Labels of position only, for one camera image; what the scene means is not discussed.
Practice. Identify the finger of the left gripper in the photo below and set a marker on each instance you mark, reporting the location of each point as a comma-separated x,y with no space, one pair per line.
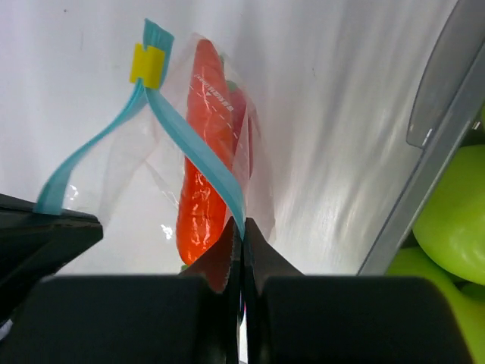
34,245

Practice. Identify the orange carrot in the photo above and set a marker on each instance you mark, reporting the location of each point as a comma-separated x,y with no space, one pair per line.
202,211

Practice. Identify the green apple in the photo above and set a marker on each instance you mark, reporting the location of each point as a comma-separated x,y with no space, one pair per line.
467,303
450,227

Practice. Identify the clear zip top bag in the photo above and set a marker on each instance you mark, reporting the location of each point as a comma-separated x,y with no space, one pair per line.
137,161

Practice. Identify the green apple front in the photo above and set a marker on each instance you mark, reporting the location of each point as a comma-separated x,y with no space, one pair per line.
467,303

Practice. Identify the clear plastic food bin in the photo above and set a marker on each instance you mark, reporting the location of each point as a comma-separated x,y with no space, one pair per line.
448,98

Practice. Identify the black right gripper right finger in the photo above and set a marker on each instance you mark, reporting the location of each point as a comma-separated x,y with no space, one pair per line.
296,318

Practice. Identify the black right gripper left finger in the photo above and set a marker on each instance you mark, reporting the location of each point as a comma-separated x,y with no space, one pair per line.
191,317

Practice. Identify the red chili pepper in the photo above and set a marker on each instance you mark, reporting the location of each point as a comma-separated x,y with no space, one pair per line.
239,104

